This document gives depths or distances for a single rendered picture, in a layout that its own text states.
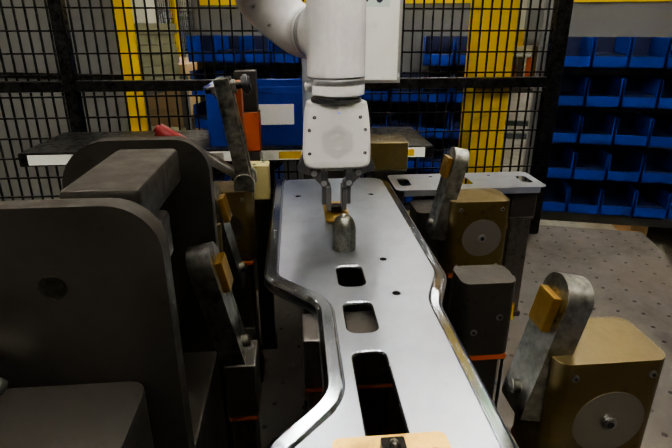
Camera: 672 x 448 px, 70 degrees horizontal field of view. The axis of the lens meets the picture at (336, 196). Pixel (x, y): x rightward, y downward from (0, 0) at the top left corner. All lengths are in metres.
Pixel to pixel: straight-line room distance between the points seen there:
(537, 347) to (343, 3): 0.47
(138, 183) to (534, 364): 0.33
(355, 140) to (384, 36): 0.60
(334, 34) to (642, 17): 2.04
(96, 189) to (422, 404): 0.29
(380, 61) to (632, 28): 1.53
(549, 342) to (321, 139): 0.43
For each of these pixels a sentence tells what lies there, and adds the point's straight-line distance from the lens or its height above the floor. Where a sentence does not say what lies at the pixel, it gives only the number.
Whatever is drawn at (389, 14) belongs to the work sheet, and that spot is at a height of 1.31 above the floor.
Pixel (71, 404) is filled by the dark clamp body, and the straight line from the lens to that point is 0.34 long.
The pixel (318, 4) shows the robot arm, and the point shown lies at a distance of 0.68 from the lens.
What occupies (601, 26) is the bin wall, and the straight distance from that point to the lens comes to 2.54.
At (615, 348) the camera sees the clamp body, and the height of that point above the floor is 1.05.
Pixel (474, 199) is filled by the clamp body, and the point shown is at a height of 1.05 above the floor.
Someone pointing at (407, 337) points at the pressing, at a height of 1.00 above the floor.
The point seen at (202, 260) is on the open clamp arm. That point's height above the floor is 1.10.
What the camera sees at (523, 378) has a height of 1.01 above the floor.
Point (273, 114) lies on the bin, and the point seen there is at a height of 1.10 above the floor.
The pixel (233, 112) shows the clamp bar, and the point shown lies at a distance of 0.71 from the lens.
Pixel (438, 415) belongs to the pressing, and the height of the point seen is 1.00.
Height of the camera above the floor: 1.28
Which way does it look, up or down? 19 degrees down
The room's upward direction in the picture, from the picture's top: straight up
